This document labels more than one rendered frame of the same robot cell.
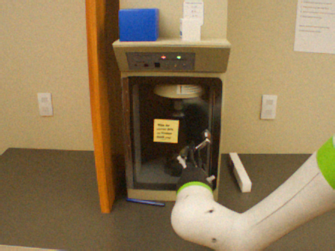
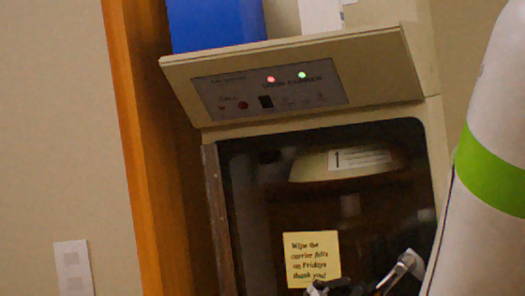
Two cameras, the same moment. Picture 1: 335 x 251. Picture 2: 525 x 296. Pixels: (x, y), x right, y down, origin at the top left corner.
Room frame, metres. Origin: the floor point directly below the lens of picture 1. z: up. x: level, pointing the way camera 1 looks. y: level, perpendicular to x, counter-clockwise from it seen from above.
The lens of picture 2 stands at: (-0.44, -0.36, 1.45)
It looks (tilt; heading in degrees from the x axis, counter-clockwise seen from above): 3 degrees down; 17
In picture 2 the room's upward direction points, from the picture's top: 8 degrees counter-clockwise
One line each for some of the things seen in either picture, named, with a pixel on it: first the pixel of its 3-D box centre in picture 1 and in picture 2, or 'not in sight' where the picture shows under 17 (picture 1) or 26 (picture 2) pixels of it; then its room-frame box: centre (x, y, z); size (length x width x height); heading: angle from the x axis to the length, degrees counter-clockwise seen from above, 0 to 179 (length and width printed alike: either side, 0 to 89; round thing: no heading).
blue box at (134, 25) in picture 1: (139, 24); (217, 15); (0.97, 0.10, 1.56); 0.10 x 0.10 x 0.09; 88
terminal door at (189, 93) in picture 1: (172, 137); (330, 274); (1.02, 0.00, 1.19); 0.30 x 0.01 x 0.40; 88
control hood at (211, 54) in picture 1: (172, 56); (292, 78); (0.97, 0.01, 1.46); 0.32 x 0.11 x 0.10; 88
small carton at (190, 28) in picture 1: (190, 29); (321, 10); (0.97, -0.04, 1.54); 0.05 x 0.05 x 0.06; 6
